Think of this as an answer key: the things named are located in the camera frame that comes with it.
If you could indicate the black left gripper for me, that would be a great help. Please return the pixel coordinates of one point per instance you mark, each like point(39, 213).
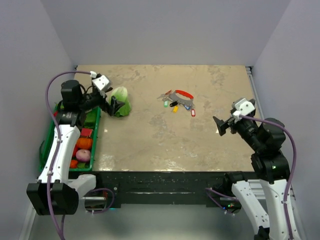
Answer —
point(111, 108)

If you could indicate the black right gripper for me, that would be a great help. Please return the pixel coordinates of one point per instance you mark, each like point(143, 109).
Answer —
point(222, 125)

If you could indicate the key bunch with red carabiner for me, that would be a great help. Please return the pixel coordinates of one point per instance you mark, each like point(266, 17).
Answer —
point(176, 98)

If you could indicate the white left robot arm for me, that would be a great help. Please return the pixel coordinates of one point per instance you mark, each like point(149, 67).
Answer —
point(53, 189)

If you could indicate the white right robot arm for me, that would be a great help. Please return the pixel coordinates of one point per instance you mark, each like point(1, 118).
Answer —
point(277, 221)

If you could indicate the green lettuce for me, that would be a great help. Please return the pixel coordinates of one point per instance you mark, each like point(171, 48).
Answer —
point(121, 94)

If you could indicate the green toy pepper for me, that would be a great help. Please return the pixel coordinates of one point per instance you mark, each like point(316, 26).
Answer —
point(90, 120)

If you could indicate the red box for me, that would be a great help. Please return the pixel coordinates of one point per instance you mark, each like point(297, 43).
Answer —
point(86, 133)

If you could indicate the orange toy pumpkin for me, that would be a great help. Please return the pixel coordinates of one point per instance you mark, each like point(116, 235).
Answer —
point(84, 143)

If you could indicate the pink toy onion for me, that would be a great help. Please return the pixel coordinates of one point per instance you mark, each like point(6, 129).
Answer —
point(83, 155)

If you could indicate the green plastic basket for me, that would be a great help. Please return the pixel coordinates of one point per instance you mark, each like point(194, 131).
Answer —
point(45, 148)

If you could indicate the orange toy carrot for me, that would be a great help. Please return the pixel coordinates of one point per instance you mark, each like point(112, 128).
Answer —
point(73, 164)

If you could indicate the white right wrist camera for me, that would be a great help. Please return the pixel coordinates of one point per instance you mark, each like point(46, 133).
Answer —
point(242, 107)

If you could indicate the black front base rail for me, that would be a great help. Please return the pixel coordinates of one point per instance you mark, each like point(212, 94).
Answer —
point(117, 188)

